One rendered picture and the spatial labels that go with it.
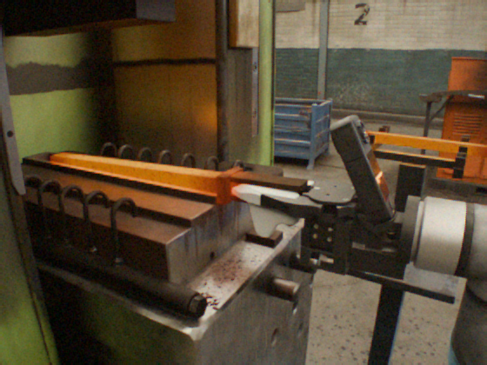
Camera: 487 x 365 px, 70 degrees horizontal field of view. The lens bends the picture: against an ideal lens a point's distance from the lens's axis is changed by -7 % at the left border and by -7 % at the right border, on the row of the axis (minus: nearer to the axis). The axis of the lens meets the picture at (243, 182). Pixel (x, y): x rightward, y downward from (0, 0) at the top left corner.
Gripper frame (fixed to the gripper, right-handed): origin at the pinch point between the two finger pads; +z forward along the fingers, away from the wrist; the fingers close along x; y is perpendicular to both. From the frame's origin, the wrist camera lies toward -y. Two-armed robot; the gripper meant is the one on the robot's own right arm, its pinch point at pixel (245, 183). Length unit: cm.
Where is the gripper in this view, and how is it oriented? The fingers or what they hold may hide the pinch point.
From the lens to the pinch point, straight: 45.7
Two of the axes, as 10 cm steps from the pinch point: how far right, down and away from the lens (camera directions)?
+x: 4.7, -2.8, 8.4
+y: 0.0, 9.5, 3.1
